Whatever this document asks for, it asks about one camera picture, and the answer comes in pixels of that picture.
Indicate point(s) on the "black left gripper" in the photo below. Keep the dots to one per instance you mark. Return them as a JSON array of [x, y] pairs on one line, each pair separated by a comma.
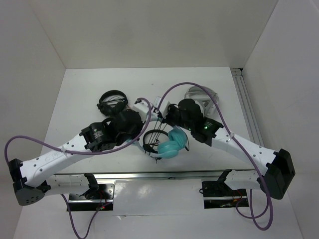
[[139, 126]]

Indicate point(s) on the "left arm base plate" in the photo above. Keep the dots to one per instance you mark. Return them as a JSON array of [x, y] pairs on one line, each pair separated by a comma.
[[101, 200]]

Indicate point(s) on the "teal cat-ear headphones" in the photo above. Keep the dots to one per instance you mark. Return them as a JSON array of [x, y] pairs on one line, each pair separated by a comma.
[[177, 141]]

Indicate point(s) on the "aluminium mounting rail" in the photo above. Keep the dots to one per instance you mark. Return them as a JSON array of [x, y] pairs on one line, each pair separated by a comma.
[[206, 175]]

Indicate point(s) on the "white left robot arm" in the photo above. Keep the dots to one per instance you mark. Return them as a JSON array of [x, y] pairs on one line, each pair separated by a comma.
[[36, 178]]

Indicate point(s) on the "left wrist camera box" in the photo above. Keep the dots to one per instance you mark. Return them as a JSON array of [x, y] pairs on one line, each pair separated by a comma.
[[143, 109]]

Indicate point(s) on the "black bulky headset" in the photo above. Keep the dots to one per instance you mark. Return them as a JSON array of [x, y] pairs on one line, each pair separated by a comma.
[[112, 103]]

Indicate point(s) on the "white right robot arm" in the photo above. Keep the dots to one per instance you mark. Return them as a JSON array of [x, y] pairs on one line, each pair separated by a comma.
[[274, 170]]

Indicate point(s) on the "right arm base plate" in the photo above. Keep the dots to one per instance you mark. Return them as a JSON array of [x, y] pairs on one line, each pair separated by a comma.
[[217, 195]]

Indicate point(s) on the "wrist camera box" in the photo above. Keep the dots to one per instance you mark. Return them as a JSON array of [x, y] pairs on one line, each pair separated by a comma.
[[143, 109], [161, 106]]

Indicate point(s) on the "white grey gaming headset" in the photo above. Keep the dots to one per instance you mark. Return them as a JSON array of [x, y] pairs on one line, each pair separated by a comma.
[[202, 98]]

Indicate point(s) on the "small black on-ear headphones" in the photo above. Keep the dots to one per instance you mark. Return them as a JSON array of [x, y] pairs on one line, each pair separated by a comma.
[[151, 140]]

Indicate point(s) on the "aluminium side rail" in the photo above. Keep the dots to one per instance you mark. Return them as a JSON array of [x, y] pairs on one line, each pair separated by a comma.
[[246, 105]]

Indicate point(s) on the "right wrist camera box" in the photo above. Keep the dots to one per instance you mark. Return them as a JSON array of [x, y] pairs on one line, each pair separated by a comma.
[[161, 106]]

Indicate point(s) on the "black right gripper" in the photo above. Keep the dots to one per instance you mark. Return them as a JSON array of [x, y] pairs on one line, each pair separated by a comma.
[[166, 118]]

